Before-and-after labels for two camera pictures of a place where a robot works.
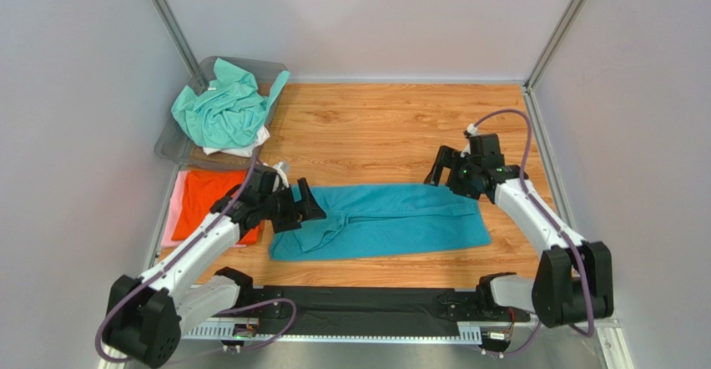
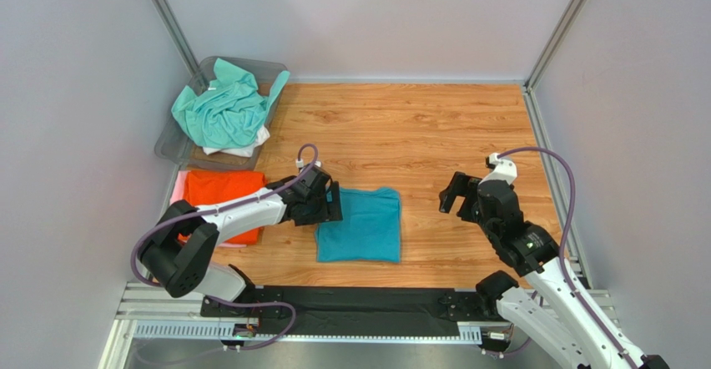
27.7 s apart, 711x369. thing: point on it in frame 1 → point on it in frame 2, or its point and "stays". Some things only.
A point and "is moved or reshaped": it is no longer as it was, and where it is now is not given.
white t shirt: [243, 151] stays
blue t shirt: [375, 219] is moved or reshaped
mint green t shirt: [233, 112] stays
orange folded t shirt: [201, 189] stays
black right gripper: [451, 165] → [466, 199]
